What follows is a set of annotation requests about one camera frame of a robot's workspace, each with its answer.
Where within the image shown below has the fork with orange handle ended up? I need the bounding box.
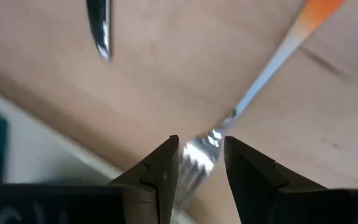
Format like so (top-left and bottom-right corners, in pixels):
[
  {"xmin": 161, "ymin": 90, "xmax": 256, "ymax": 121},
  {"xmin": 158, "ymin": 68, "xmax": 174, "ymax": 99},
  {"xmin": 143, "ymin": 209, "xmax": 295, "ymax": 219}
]
[{"xmin": 172, "ymin": 0, "xmax": 347, "ymax": 210}]

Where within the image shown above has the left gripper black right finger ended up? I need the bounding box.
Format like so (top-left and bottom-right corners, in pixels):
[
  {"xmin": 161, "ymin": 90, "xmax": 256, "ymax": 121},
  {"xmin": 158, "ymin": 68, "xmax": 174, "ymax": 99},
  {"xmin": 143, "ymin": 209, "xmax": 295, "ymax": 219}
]
[{"xmin": 223, "ymin": 136, "xmax": 358, "ymax": 224}]

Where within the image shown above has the beige plastic tray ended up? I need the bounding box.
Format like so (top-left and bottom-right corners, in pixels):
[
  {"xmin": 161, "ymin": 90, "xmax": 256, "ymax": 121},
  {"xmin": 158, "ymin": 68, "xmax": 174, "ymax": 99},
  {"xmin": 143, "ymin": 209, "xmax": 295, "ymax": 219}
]
[{"xmin": 0, "ymin": 83, "xmax": 124, "ymax": 187}]

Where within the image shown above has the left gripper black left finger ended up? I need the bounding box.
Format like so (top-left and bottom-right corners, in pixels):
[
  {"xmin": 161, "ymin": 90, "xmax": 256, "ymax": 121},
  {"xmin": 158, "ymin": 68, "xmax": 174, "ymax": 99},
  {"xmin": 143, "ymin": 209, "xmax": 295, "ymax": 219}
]
[{"xmin": 0, "ymin": 134, "xmax": 180, "ymax": 224}]

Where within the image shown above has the knife with orange handle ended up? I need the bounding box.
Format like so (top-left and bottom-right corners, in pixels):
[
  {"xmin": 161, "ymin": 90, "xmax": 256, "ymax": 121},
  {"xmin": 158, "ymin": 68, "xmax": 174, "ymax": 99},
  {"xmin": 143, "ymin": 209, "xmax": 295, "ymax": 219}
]
[{"xmin": 85, "ymin": 0, "xmax": 112, "ymax": 63}]

